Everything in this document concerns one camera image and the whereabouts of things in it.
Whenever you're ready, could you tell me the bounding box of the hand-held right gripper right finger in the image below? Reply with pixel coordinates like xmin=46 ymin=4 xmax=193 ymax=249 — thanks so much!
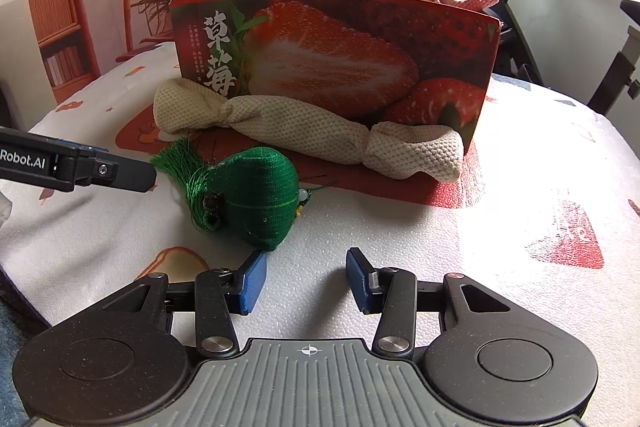
xmin=346 ymin=248 xmax=511 ymax=354

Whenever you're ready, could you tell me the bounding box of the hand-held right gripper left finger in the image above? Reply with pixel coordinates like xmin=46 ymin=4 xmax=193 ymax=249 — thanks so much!
xmin=100 ymin=252 xmax=267 ymax=355

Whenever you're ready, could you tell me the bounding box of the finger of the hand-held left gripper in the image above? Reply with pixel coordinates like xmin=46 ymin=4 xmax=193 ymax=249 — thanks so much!
xmin=52 ymin=146 xmax=157 ymax=192
xmin=47 ymin=138 xmax=110 ymax=154

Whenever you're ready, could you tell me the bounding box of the green tasselled pouch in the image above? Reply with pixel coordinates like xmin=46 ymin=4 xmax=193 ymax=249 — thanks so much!
xmin=150 ymin=139 xmax=313 ymax=254

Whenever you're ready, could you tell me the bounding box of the beige knotted mesh cloth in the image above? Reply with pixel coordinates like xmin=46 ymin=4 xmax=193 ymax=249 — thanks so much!
xmin=152 ymin=79 xmax=466 ymax=182

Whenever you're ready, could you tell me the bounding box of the red strawberry print box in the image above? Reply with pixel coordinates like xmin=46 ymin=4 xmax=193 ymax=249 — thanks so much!
xmin=169 ymin=0 xmax=501 ymax=158

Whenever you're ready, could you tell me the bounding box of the printed white tablecloth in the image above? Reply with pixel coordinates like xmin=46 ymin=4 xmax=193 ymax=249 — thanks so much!
xmin=0 ymin=39 xmax=640 ymax=408

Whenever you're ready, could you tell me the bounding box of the black exercise bike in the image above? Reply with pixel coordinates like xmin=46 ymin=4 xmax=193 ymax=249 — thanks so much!
xmin=457 ymin=0 xmax=640 ymax=118

